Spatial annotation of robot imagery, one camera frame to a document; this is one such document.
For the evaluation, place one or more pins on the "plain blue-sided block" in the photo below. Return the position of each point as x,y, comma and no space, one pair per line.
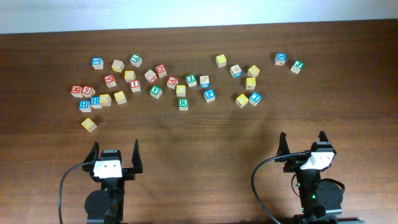
204,81

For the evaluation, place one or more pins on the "blue H block right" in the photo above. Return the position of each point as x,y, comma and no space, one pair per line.
95,102

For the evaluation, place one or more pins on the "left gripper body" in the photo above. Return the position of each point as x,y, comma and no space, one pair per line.
126,175

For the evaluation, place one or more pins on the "yellow block top middle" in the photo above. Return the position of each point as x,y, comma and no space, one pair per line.
221,60

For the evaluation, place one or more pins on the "red A block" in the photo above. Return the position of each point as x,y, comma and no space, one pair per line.
172,82

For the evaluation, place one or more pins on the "plain red-sided block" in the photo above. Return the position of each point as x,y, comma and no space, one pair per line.
150,76

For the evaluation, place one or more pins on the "blue h block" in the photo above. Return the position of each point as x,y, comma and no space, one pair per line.
84,106
95,102

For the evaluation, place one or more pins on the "blue 1 block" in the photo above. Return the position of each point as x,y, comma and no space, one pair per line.
255,98

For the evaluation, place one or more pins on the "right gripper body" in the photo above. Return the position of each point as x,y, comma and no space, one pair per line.
294,163

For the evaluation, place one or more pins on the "yellow block centre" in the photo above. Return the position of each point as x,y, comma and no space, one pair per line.
181,90

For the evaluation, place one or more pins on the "plain yellow-edged block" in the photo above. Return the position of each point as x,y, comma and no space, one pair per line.
117,66

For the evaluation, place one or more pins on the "green Z block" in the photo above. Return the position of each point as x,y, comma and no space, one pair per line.
191,80

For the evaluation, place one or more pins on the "yellow block lower right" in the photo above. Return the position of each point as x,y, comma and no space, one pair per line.
242,100

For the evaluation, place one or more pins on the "blue S block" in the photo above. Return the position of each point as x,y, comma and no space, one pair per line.
97,63

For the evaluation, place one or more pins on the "yellow E block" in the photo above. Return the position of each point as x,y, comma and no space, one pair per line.
250,83

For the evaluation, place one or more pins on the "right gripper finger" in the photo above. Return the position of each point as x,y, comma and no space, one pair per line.
283,148
322,137

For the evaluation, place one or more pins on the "yellow block beside H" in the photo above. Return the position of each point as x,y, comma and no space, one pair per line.
105,100

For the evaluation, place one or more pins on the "red G block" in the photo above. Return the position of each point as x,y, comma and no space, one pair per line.
161,70

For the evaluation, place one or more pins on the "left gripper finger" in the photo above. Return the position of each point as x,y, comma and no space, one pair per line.
92,157
136,158

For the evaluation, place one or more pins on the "blue H block left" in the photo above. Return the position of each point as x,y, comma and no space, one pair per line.
84,106

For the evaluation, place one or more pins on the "red I block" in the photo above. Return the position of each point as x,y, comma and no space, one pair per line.
135,85

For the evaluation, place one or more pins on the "red 6 block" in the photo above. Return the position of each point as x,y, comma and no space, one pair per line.
88,91

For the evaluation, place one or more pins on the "blue P block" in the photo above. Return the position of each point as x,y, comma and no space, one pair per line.
209,95

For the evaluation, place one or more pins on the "red Y block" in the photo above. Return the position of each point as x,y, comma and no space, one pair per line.
110,81

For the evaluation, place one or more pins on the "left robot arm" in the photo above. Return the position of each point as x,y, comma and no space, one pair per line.
105,205

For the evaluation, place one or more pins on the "green V block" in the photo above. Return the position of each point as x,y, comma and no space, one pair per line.
156,91

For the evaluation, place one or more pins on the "yellow block lower left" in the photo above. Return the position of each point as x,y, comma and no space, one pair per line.
89,125

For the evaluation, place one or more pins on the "blue X block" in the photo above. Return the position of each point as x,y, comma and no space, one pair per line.
280,59

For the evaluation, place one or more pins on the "yellow S letter block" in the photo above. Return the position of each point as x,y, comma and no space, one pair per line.
120,97

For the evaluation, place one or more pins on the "plain block blue side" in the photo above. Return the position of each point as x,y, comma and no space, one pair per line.
235,71

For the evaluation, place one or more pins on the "green J block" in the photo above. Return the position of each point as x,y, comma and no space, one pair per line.
297,66

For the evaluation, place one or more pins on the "red M block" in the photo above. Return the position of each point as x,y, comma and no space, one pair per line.
76,91

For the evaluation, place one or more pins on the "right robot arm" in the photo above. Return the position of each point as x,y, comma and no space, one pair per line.
320,198

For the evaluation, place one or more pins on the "yellow block upper left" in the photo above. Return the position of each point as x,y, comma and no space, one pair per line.
129,75

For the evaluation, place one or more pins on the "green R letter block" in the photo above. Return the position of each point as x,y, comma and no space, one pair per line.
183,104

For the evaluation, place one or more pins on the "green L block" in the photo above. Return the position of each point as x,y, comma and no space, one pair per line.
136,60

